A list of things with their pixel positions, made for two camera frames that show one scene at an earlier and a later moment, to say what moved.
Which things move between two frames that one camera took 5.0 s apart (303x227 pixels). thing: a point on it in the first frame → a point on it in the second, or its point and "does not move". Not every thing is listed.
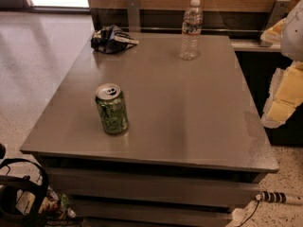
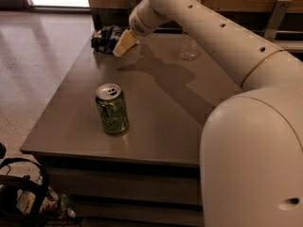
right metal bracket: (279, 12) does not move
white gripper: (294, 32) → (137, 23)
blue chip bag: (111, 40) does not move
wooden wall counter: (254, 13) does not move
